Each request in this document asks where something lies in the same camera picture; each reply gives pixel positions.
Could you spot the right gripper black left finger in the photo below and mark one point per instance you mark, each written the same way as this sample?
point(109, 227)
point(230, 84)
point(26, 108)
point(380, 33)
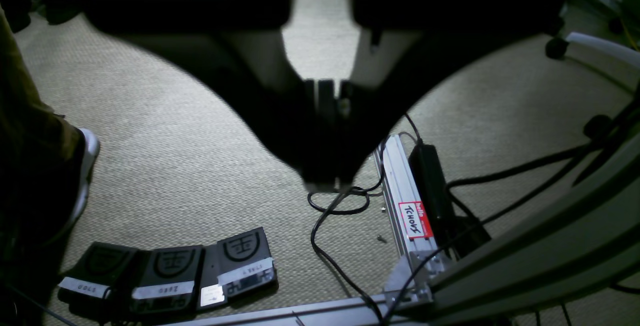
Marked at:
point(235, 48)

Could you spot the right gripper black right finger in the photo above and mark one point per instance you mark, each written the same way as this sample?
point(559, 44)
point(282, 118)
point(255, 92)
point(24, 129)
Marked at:
point(406, 48)

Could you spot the black power adapter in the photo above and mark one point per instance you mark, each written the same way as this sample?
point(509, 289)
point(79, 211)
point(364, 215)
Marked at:
point(445, 224)

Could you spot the office chair base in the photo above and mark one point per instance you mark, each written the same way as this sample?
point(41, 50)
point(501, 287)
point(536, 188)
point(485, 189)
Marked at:
point(609, 27)

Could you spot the olive trouser leg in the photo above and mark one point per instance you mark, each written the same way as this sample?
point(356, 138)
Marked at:
point(41, 161)

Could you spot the black foot pedal right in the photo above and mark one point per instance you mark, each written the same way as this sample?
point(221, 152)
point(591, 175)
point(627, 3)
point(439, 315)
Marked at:
point(234, 268)

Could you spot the black foot pedal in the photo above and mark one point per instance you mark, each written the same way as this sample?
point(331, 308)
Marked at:
point(167, 281)
point(91, 281)
point(234, 268)

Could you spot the black foot pedal middle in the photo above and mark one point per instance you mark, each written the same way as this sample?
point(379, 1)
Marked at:
point(167, 281)

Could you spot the black foot pedal left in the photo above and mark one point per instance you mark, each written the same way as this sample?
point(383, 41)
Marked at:
point(91, 281)

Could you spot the aluminium frame rail with label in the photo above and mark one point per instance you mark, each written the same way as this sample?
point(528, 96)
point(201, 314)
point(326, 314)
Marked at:
point(410, 228)

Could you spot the aluminium table frame beam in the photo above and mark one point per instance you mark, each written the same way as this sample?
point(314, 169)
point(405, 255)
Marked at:
point(579, 244)

